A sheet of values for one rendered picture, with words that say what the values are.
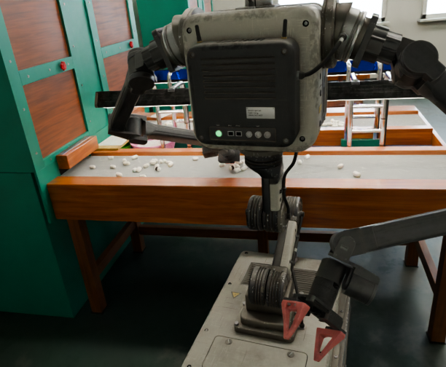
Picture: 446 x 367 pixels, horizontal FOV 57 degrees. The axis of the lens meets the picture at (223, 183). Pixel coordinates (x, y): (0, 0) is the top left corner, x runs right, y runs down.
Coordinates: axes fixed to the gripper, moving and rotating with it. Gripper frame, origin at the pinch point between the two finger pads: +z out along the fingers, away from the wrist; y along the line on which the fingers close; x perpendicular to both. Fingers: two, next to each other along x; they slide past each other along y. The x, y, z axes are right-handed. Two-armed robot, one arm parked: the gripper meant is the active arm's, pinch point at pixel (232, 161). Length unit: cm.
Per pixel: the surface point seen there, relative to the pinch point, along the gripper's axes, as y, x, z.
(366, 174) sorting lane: -60, 9, -6
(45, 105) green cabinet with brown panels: 83, -17, -34
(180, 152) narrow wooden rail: 30.2, -8.0, 8.3
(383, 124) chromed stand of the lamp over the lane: -70, -20, 7
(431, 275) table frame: -90, 48, 25
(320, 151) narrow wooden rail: -41.0, -7.3, 9.6
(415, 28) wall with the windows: -177, -335, 386
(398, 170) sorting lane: -74, 7, -2
